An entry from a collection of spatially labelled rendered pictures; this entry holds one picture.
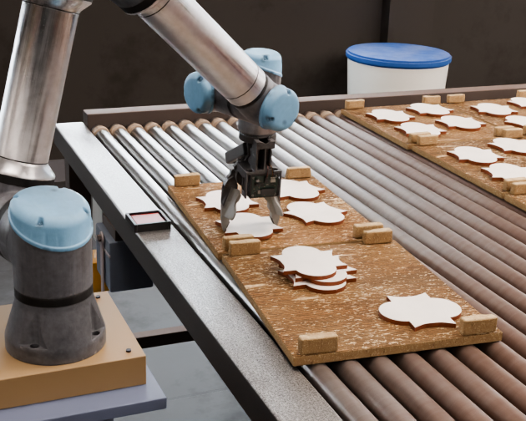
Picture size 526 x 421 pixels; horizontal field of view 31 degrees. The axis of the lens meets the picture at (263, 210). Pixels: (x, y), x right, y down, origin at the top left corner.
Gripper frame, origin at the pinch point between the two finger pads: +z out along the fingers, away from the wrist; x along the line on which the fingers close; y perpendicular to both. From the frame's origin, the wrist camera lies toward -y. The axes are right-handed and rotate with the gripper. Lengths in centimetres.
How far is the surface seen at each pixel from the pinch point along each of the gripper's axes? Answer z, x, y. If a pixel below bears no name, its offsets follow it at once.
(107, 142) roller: 8, -15, -75
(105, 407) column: 5, -37, 48
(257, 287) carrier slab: -0.7, -7.1, 27.3
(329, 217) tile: 0.3, 17.4, -0.4
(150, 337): 74, -1, -82
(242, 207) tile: 1.0, 1.9, -10.2
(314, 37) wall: 45, 148, -337
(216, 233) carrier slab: 1.1, -6.9, 0.9
